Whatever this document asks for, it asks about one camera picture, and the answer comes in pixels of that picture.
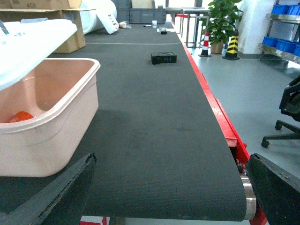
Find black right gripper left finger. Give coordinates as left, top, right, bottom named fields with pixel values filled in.
left=0, top=153, right=97, bottom=225

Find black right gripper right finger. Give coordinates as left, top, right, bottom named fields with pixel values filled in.
left=247, top=153, right=300, bottom=225

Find orange cylindrical capacitor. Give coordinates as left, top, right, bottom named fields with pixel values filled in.
left=6, top=111, right=34, bottom=123

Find white box lid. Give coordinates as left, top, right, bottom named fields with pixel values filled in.
left=0, top=21, right=77, bottom=90

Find pink plastic box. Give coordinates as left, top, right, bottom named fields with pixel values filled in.
left=0, top=58, right=100, bottom=177

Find cardboard box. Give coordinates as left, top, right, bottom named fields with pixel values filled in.
left=0, top=0, right=96, bottom=53

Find black conveyor belt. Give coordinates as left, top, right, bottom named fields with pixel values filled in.
left=0, top=24, right=247, bottom=221

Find yellow black striped cone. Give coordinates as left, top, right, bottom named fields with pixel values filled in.
left=222, top=29, right=240, bottom=60

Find steel shelf with bins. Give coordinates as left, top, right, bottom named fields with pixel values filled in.
left=258, top=0, right=300, bottom=64

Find red white traffic cone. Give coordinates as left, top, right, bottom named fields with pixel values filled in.
left=198, top=31, right=211, bottom=58

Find black electronic device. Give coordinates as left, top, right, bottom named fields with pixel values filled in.
left=150, top=52, right=177, bottom=65

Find potted green plant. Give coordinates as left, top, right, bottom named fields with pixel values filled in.
left=206, top=0, right=243, bottom=54

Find white foam roll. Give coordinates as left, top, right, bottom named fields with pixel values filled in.
left=80, top=0, right=119, bottom=34

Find white paper cup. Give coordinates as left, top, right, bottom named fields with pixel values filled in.
left=151, top=20, right=157, bottom=28

